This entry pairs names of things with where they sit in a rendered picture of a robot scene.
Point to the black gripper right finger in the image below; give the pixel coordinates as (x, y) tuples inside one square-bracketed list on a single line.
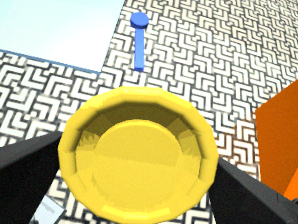
[(238, 198)]

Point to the yellow plate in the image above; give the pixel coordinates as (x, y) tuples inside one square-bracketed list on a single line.
[(138, 155)]

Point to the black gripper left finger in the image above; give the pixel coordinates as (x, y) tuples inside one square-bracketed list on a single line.
[(27, 169)]

